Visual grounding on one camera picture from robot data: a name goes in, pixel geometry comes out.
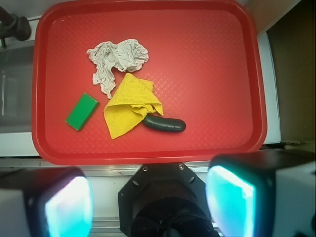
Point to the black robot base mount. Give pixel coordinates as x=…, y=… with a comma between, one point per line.
x=164, y=200

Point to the dark green toy cucumber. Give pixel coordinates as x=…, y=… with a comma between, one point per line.
x=164, y=124

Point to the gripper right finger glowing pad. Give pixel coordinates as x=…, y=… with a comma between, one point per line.
x=268, y=193

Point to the crumpled white grey cloth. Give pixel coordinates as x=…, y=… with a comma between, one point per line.
x=126, y=56

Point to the dark clamp knob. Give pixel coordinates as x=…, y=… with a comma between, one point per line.
x=13, y=26

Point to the yellow cloth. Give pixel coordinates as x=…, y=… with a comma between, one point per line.
x=132, y=102

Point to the red plastic tray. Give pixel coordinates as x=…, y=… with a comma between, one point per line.
x=204, y=63

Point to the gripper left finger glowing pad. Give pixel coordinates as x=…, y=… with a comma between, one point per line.
x=49, y=202

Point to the green rectangular block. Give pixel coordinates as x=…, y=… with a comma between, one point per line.
x=82, y=112

